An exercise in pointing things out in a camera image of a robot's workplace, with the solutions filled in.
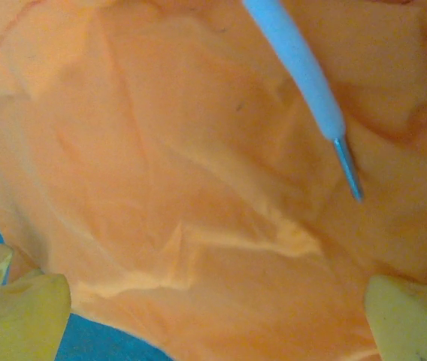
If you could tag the teal plastic basket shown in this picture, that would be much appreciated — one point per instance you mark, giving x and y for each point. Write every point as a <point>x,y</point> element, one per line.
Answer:
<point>115,344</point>

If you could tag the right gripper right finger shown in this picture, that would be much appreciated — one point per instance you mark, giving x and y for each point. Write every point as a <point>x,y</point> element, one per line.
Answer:
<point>412,323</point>

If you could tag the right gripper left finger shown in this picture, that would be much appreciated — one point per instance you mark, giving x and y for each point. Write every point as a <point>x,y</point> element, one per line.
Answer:
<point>18,319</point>

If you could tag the orange shorts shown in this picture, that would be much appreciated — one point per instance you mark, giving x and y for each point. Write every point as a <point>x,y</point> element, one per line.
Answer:
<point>198,169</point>

